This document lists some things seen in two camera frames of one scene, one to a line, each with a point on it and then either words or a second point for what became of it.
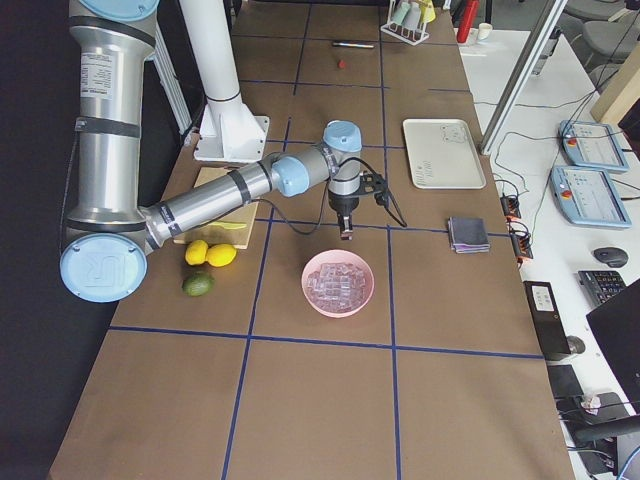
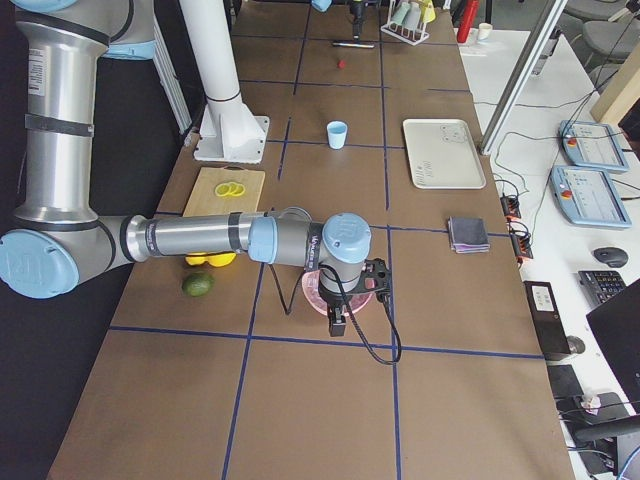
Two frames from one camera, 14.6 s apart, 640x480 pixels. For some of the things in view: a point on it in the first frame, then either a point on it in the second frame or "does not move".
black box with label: [548, 318] does not move
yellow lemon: [196, 252] does not move
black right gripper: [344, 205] -> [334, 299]
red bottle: [468, 17] does not move
